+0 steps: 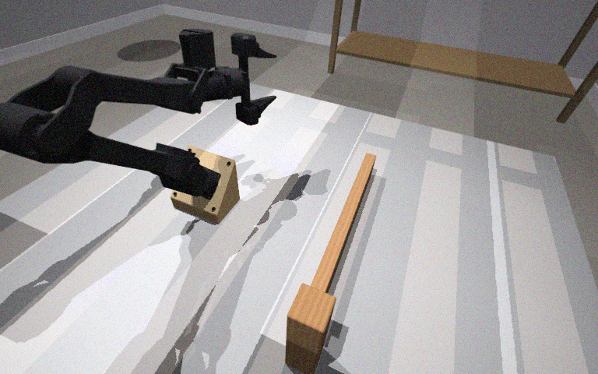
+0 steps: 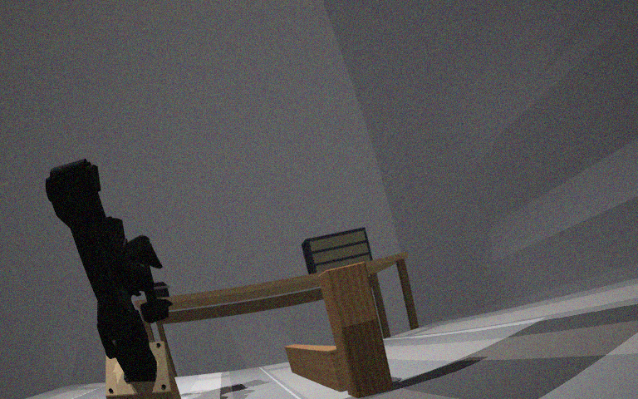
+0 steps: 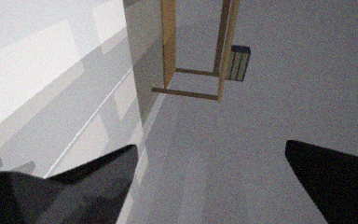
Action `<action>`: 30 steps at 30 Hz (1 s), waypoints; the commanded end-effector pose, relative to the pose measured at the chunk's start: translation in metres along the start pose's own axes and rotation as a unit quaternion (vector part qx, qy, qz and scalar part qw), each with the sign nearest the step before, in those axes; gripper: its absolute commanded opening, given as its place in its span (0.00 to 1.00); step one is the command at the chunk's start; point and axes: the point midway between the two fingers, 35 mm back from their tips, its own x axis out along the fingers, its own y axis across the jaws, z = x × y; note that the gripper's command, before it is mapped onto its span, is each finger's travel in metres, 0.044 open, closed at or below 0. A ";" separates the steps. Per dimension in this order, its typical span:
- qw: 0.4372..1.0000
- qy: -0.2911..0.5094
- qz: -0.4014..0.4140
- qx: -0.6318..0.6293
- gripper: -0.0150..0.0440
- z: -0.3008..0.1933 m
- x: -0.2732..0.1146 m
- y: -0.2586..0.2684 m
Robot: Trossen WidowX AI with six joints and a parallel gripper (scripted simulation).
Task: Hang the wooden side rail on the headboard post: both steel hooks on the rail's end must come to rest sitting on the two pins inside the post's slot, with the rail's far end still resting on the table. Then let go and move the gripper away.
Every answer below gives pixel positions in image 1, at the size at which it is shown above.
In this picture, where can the brown wooden post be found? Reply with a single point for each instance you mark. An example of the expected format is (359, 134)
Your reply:
(307, 325)

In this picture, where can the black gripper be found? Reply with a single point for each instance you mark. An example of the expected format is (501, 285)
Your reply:
(236, 82)

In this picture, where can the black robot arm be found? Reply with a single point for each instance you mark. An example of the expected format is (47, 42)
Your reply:
(29, 129)

